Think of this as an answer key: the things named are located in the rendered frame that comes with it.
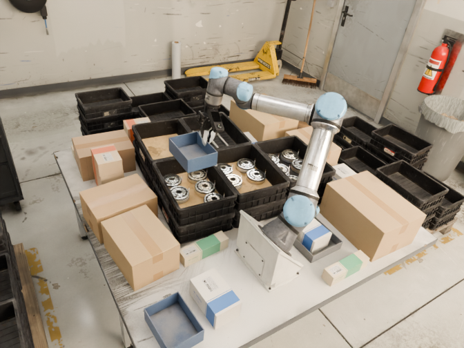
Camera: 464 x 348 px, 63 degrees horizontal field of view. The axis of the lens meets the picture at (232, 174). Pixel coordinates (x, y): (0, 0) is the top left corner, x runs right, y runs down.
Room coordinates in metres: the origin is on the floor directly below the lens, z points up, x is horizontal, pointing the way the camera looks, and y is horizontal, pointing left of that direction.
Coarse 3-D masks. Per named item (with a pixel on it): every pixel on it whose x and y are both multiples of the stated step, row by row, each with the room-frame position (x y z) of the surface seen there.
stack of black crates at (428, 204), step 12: (384, 168) 2.32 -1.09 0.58; (396, 168) 2.42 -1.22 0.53; (408, 168) 2.38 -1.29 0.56; (384, 180) 2.22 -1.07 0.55; (396, 180) 2.32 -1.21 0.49; (408, 180) 2.34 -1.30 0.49; (420, 180) 2.29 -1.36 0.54; (432, 180) 2.23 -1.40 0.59; (396, 192) 2.11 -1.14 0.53; (408, 192) 2.05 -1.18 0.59; (420, 192) 2.21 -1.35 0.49; (432, 192) 2.20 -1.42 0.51; (444, 192) 2.09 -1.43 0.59; (420, 204) 1.98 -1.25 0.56; (432, 204) 2.07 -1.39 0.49; (432, 216) 2.10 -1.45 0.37
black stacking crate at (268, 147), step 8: (264, 144) 1.91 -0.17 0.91; (272, 144) 1.94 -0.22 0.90; (280, 144) 1.97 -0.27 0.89; (288, 144) 2.00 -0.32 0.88; (296, 144) 1.99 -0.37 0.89; (272, 152) 1.94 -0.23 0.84; (280, 152) 1.98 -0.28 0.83; (304, 152) 1.92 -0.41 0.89; (280, 160) 1.89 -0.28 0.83; (328, 168) 1.74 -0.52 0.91; (296, 176) 1.75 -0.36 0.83; (320, 184) 1.66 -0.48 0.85; (288, 192) 1.57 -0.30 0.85
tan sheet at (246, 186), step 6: (234, 162) 1.81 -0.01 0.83; (234, 168) 1.75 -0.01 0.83; (234, 174) 1.69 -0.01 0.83; (240, 174) 1.70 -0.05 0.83; (246, 180) 1.65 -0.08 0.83; (246, 186) 1.60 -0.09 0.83; (252, 186) 1.60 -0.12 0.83; (258, 186) 1.61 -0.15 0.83; (264, 186) 1.61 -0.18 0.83; (240, 192) 1.54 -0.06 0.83
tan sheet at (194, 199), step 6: (180, 174) 1.64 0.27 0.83; (186, 174) 1.64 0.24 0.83; (186, 180) 1.59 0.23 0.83; (186, 186) 1.54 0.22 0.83; (192, 186) 1.54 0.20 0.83; (192, 192) 1.50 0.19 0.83; (216, 192) 1.52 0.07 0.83; (192, 198) 1.45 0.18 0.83; (198, 198) 1.46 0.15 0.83; (180, 204) 1.39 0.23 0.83; (186, 204) 1.40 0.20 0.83; (192, 204) 1.40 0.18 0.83
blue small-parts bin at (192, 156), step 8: (176, 136) 1.52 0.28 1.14; (184, 136) 1.55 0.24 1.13; (192, 136) 1.57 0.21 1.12; (176, 144) 1.52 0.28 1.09; (184, 144) 1.55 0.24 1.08; (192, 144) 1.57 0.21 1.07; (200, 144) 1.55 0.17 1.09; (208, 144) 1.49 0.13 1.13; (176, 152) 1.43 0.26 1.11; (184, 152) 1.49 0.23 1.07; (192, 152) 1.50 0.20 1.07; (200, 152) 1.51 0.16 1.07; (208, 152) 1.49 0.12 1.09; (216, 152) 1.42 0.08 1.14; (184, 160) 1.36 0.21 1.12; (192, 160) 1.35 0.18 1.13; (200, 160) 1.38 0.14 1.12; (208, 160) 1.40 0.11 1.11; (216, 160) 1.42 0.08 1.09; (184, 168) 1.36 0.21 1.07; (192, 168) 1.35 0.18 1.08; (200, 168) 1.38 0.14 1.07
